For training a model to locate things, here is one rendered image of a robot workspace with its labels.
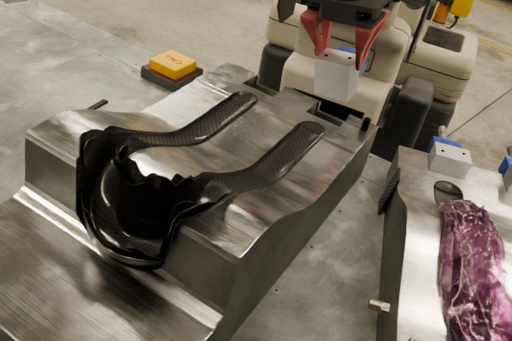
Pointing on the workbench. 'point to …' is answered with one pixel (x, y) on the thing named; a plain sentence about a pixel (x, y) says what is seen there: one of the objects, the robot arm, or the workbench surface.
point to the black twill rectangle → (388, 190)
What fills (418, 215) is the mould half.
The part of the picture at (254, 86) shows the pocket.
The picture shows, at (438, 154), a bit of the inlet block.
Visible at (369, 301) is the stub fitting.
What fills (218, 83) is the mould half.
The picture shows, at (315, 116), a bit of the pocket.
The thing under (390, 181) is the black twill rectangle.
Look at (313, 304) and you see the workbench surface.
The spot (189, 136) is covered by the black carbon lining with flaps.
